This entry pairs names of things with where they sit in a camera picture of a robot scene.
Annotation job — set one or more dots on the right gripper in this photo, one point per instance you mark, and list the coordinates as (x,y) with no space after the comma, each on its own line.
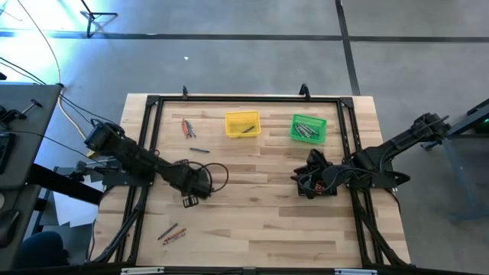
(319,172)

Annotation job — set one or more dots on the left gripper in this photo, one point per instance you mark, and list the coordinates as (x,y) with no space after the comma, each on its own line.
(191,181)

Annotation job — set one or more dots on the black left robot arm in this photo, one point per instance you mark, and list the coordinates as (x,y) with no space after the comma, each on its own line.
(130,153)

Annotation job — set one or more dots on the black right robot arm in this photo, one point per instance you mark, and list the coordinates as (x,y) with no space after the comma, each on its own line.
(397,145)

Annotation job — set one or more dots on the black plastic basket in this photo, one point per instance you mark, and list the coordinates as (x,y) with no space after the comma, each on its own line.
(332,191)

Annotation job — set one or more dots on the green plastic basket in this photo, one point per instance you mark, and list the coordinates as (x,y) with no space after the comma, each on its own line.
(321,123)

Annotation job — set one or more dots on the yellow plastic basket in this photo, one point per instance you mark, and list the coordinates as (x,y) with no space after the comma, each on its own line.
(235,128)

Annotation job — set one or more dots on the black support beam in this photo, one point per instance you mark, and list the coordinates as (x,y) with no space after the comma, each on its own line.
(65,185)

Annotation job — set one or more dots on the gray metal stand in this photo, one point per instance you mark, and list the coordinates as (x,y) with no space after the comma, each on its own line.
(451,172)

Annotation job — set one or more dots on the gray side desk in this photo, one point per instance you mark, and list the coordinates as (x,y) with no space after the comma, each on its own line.
(34,145)

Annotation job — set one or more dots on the person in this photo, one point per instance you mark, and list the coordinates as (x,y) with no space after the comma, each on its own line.
(42,250)

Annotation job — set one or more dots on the black tripod stand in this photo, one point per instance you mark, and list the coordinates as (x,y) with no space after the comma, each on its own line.
(91,23)

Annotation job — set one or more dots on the black desk clamp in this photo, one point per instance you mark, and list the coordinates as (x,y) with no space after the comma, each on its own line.
(11,114)

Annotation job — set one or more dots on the black desk device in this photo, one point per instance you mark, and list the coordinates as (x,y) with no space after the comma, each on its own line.
(2,151)

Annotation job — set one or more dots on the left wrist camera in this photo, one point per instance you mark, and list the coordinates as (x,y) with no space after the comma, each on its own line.
(190,201)

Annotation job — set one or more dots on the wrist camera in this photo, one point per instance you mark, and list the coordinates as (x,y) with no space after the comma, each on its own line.
(298,178)
(190,201)

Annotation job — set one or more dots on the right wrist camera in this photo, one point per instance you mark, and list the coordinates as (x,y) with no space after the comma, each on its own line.
(298,178)

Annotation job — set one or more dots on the black frame clamp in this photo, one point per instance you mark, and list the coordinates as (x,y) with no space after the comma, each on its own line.
(304,91)
(185,91)

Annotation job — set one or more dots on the black metal table frame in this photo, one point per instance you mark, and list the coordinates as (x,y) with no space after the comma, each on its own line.
(248,98)

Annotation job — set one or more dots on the white table bracket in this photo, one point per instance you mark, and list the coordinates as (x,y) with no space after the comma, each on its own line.
(355,271)
(142,270)

